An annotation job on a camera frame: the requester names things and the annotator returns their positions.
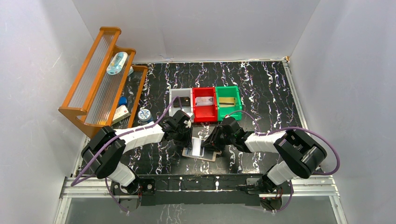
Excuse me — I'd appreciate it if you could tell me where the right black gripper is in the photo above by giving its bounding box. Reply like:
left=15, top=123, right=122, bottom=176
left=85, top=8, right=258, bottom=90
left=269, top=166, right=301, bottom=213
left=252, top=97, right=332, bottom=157
left=201, top=125, right=235, bottom=152

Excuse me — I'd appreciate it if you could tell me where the beige leather card holder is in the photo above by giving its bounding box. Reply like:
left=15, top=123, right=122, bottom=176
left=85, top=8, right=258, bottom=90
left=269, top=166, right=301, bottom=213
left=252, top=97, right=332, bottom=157
left=182, top=137, right=221, bottom=162

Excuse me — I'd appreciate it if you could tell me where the red plastic bin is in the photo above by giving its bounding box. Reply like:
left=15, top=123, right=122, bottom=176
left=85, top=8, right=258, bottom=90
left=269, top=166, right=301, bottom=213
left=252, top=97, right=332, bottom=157
left=192, top=87, right=218, bottom=123

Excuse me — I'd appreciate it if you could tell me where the gold card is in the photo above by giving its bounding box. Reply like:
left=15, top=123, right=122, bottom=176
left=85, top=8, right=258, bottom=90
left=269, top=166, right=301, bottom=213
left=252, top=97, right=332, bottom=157
left=219, top=97, right=235, bottom=103
left=219, top=102, right=235, bottom=107

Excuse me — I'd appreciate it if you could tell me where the green plastic bin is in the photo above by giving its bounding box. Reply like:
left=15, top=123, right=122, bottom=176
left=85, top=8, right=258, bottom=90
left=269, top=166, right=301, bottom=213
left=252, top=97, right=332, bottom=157
left=215, top=86, right=242, bottom=122

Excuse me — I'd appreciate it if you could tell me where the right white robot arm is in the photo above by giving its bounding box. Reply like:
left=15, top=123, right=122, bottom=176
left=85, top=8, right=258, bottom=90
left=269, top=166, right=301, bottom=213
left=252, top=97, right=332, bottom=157
left=201, top=117, right=327, bottom=193

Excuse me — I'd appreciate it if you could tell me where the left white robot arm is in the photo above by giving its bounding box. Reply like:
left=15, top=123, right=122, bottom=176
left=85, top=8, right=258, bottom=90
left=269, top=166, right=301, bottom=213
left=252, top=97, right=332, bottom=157
left=81, top=110, right=194, bottom=194

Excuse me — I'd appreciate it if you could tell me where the black card in white bin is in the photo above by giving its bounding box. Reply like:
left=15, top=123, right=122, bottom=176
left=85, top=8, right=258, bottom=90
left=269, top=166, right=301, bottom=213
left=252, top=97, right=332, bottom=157
left=173, top=97, right=191, bottom=108

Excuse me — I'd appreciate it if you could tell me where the gold card in green bin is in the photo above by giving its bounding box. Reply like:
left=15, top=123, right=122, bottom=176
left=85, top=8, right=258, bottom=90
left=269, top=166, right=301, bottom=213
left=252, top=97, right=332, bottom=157
left=219, top=97, right=235, bottom=103

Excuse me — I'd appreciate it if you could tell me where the silver card in red bin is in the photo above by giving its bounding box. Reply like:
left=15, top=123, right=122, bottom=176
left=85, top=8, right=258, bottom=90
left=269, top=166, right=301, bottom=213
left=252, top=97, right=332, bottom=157
left=195, top=96, right=214, bottom=106

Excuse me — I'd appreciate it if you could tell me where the blue white round tin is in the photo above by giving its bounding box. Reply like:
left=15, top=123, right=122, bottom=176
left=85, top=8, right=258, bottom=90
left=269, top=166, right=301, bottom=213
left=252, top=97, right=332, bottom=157
left=137, top=109, right=153, bottom=125

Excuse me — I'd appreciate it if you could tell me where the white red small box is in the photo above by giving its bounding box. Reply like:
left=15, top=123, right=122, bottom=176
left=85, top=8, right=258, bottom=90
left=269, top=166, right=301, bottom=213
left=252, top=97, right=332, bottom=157
left=111, top=105, right=131, bottom=125

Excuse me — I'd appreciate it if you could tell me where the blue bottle cap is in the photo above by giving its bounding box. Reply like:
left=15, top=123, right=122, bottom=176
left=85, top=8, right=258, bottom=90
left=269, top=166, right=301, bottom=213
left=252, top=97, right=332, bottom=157
left=118, top=97, right=127, bottom=106

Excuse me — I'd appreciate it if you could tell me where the wooden three-tier shelf rack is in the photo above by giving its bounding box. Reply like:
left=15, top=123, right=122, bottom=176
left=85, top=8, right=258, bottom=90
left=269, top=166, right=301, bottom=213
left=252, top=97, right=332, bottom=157
left=58, top=27, right=148, bottom=138

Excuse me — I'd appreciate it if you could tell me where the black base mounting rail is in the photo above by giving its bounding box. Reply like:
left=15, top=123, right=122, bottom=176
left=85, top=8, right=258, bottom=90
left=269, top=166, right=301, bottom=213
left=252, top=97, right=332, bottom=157
left=136, top=174, right=295, bottom=207

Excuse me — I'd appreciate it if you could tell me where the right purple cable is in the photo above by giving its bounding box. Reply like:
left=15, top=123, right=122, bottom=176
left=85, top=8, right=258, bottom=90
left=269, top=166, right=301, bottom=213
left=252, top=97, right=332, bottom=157
left=224, top=110, right=341, bottom=214

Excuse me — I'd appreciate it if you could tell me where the purple cable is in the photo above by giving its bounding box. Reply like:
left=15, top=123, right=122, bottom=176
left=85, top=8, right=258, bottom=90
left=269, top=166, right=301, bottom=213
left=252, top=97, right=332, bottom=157
left=70, top=96, right=183, bottom=214
left=224, top=110, right=341, bottom=214

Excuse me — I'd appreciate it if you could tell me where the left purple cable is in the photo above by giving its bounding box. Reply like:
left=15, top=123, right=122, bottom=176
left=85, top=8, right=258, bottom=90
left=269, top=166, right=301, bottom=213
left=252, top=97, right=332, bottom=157
left=70, top=96, right=183, bottom=214

